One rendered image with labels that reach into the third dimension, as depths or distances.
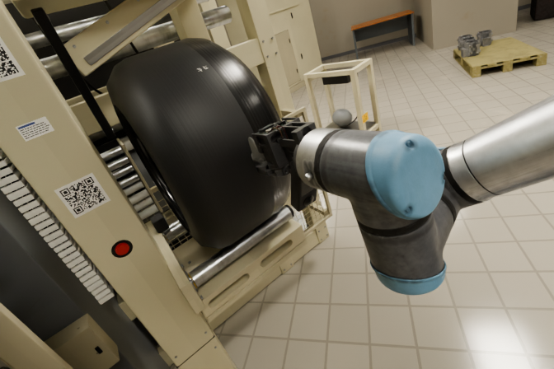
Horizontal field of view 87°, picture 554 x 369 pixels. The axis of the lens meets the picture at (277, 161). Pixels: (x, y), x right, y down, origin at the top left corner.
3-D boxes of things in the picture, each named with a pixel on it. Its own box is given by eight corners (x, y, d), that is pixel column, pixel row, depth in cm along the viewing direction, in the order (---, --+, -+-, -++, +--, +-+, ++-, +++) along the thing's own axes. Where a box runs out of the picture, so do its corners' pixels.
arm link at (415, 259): (461, 249, 41) (447, 176, 37) (437, 316, 34) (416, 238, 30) (396, 235, 48) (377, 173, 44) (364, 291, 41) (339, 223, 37)
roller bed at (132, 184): (111, 240, 105) (61, 172, 92) (107, 225, 117) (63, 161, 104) (163, 211, 113) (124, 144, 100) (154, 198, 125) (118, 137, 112)
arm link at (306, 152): (368, 173, 43) (321, 208, 39) (344, 168, 47) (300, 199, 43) (352, 118, 40) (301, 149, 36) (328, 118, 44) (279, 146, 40)
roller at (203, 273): (190, 283, 73) (182, 272, 76) (195, 293, 76) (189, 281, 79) (293, 208, 88) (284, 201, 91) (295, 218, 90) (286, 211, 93)
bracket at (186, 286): (196, 315, 72) (179, 289, 68) (157, 244, 104) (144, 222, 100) (208, 305, 74) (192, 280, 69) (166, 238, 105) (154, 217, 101)
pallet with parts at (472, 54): (449, 58, 469) (448, 38, 455) (509, 45, 441) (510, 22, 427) (473, 78, 370) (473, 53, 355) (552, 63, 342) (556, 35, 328)
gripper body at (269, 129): (281, 116, 54) (325, 116, 44) (296, 157, 57) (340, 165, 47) (247, 134, 50) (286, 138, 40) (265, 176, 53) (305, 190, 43)
